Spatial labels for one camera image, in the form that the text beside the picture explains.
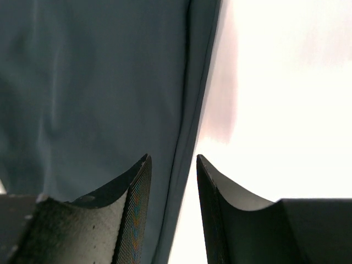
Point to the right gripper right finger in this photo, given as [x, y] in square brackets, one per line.
[242, 227]

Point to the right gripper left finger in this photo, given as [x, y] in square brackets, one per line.
[104, 226]

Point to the navy blue shorts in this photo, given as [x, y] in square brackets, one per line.
[89, 87]

